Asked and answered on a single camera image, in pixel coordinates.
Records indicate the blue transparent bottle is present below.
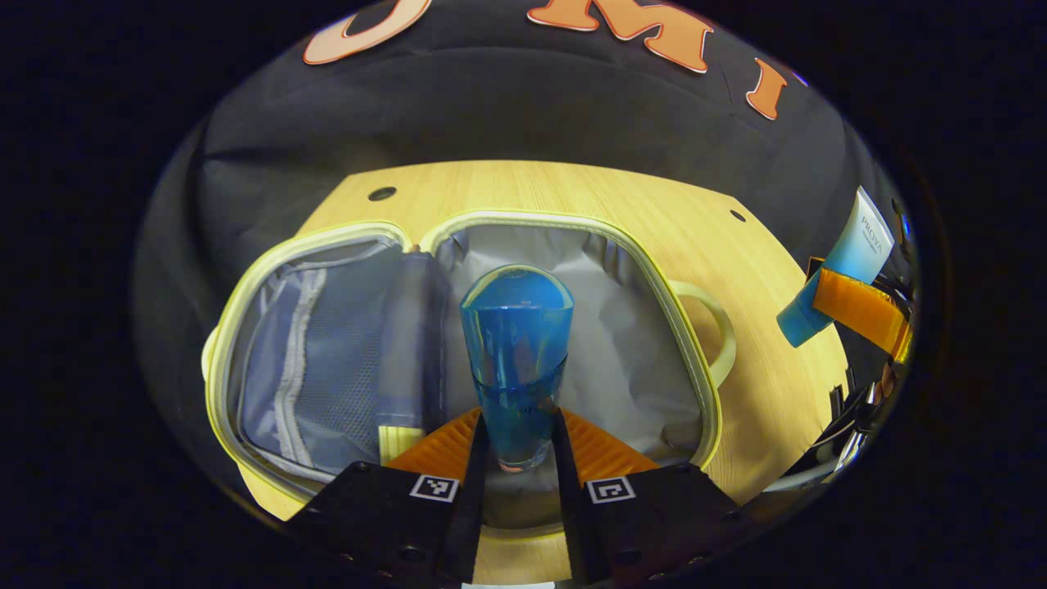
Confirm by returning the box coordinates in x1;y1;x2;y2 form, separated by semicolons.
460;264;575;474

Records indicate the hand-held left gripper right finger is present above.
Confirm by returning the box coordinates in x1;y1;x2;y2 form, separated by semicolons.
550;407;746;586

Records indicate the pale yellow suitcase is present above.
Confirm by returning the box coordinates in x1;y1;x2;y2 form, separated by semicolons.
200;210;737;541

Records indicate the white and blue tube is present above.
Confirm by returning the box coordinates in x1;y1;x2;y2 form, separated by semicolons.
777;186;895;348

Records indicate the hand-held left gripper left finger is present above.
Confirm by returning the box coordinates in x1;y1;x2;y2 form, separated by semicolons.
286;407;492;586

